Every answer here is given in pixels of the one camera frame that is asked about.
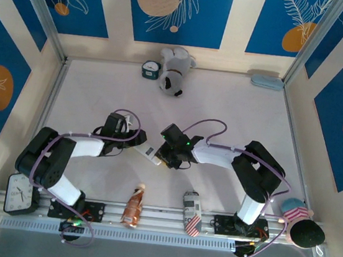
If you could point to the white remote control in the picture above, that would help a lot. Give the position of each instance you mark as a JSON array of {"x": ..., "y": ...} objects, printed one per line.
[{"x": 149, "y": 154}]

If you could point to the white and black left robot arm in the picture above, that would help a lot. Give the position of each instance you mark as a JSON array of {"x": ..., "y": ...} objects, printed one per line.
[{"x": 87, "y": 148}]

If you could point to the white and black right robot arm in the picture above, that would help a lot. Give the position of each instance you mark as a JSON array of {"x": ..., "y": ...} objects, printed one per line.
[{"x": 215, "y": 154}]

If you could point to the newspaper print can with flag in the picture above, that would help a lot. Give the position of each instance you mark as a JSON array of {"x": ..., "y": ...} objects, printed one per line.
[{"x": 191, "y": 209}]

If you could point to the orange drink bottle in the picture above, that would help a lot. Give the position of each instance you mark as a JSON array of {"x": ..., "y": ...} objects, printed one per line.
[{"x": 132, "y": 208}]

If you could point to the small teal alarm clock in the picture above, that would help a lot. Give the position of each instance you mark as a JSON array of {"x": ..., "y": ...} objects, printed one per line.
[{"x": 150, "y": 71}]

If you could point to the grey white plush dog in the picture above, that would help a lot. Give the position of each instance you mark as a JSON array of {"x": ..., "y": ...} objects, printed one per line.
[{"x": 174, "y": 69}]

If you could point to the light blue oblong case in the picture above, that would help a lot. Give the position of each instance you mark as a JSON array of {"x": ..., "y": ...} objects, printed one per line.
[{"x": 266, "y": 82}]

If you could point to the black left controller board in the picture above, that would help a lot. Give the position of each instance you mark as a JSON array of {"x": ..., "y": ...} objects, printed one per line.
[{"x": 71, "y": 228}]

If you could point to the black controller board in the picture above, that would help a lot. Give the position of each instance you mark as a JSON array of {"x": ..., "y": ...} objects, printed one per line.
[
  {"x": 242, "y": 250},
  {"x": 71, "y": 228}
]

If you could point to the black right controller board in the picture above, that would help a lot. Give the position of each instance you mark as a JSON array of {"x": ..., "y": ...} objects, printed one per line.
[{"x": 242, "y": 250}]

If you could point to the black square analogue clock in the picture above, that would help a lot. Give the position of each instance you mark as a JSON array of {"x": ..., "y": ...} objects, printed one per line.
[{"x": 15, "y": 198}]

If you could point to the doll with striped shirt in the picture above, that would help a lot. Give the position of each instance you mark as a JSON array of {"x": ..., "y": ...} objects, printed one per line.
[{"x": 305, "y": 234}]

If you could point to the long aluminium mounting rail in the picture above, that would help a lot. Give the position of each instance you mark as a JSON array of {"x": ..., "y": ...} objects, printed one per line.
[{"x": 160, "y": 219}]

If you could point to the aluminium table edge rail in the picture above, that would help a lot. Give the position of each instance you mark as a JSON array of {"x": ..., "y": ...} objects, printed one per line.
[
  {"x": 50, "y": 104},
  {"x": 295, "y": 134}
]

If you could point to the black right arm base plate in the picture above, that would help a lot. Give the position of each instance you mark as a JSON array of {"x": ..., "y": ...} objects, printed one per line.
[{"x": 222, "y": 224}]

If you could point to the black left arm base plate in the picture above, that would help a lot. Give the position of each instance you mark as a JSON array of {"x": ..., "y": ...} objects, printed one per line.
[{"x": 95, "y": 211}]

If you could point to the aluminium frame post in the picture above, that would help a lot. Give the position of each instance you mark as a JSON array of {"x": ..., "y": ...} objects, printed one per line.
[
  {"x": 311, "y": 42},
  {"x": 42, "y": 9}
]

